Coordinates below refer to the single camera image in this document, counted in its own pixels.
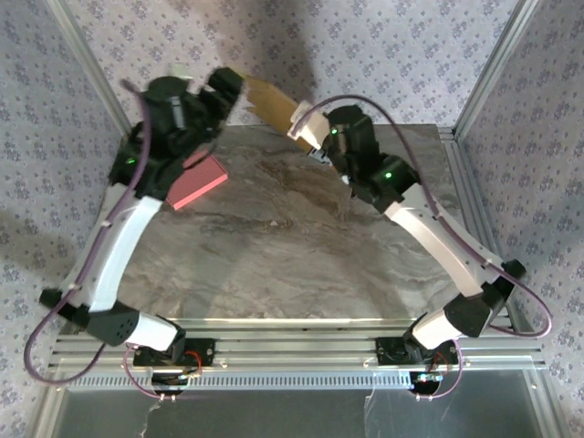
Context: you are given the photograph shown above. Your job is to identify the brown cardboard box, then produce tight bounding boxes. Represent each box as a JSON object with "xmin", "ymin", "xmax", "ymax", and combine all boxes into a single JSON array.
[{"xmin": 244, "ymin": 75, "xmax": 320, "ymax": 154}]

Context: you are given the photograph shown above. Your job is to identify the pink flat box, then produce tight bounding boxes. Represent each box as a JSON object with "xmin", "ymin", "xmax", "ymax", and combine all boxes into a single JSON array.
[{"xmin": 164, "ymin": 152, "xmax": 228, "ymax": 212}]

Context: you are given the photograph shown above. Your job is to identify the small circuit board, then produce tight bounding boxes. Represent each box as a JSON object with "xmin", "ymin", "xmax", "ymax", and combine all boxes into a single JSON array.
[
  {"xmin": 409, "ymin": 370, "xmax": 444, "ymax": 393},
  {"xmin": 151, "ymin": 370, "xmax": 202, "ymax": 396}
]

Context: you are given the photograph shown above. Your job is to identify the grey metal lower shelf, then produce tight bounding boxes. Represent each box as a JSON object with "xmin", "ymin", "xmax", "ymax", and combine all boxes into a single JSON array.
[{"xmin": 57, "ymin": 387, "xmax": 556, "ymax": 438}]

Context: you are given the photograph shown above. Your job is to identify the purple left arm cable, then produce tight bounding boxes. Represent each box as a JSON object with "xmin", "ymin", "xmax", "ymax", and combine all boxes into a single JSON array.
[{"xmin": 25, "ymin": 79, "xmax": 152, "ymax": 385}]

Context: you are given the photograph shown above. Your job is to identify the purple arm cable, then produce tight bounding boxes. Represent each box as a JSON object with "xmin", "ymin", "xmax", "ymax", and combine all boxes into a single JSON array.
[
  {"xmin": 296, "ymin": 95, "xmax": 554, "ymax": 339},
  {"xmin": 25, "ymin": 79, "xmax": 152, "ymax": 385}
]

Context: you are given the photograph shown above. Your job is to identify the aluminium frame post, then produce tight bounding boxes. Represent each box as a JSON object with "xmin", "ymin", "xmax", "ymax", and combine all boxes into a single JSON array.
[
  {"xmin": 45, "ymin": 0, "xmax": 136, "ymax": 141},
  {"xmin": 454, "ymin": 0, "xmax": 540, "ymax": 138}
]

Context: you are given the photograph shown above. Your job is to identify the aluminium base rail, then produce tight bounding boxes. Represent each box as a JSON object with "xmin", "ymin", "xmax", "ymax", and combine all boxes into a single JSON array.
[{"xmin": 49, "ymin": 318, "xmax": 547, "ymax": 371}]

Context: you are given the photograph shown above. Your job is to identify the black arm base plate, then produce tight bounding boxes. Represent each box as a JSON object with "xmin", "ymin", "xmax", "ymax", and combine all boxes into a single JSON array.
[
  {"xmin": 375, "ymin": 336, "xmax": 460, "ymax": 366},
  {"xmin": 131, "ymin": 337, "xmax": 216, "ymax": 367}
]

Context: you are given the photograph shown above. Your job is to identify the slotted grey cable duct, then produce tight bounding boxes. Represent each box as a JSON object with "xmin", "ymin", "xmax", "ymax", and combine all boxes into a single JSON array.
[{"xmin": 68, "ymin": 370, "xmax": 414, "ymax": 389}]

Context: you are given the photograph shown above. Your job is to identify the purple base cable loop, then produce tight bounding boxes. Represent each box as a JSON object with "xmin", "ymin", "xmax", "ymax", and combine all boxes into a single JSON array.
[
  {"xmin": 123, "ymin": 344, "xmax": 204, "ymax": 403},
  {"xmin": 412, "ymin": 341, "xmax": 465, "ymax": 403}
]

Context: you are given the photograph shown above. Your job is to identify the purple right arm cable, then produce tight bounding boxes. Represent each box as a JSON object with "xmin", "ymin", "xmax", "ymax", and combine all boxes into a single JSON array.
[{"xmin": 296, "ymin": 95, "xmax": 554, "ymax": 339}]

